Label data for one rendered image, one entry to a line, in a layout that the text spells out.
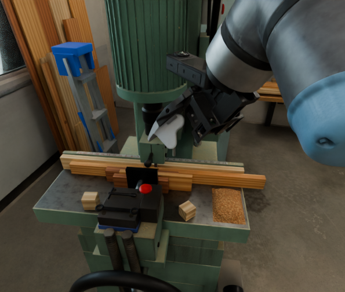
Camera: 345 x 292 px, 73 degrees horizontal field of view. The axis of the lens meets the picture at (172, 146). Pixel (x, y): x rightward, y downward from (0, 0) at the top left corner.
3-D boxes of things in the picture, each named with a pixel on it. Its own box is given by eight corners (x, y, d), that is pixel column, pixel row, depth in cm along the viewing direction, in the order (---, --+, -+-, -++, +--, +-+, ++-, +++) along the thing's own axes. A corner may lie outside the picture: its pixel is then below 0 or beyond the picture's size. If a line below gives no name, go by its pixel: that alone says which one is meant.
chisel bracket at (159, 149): (140, 167, 67) (138, 142, 62) (149, 141, 79) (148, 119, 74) (166, 168, 66) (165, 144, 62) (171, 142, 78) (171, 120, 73)
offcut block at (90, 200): (83, 210, 65) (80, 200, 63) (87, 201, 67) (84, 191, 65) (97, 210, 65) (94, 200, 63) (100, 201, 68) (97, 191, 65)
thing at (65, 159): (63, 168, 80) (59, 157, 77) (66, 165, 81) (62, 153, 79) (242, 183, 74) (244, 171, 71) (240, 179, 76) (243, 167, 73)
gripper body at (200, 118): (194, 145, 39) (232, 104, 29) (171, 105, 42) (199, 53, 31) (227, 133, 43) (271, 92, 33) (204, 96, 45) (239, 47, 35)
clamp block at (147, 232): (98, 255, 57) (90, 232, 52) (115, 211, 68) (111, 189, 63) (157, 262, 55) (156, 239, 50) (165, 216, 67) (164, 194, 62)
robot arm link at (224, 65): (207, 17, 27) (261, 14, 32) (191, 50, 32) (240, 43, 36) (247, 76, 25) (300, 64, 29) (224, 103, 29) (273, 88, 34)
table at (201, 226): (15, 251, 61) (7, 237, 58) (71, 175, 86) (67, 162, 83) (253, 280, 55) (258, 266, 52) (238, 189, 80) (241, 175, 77)
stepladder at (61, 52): (102, 207, 184) (42, 48, 121) (116, 185, 204) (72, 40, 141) (121, 210, 179) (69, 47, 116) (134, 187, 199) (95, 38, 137)
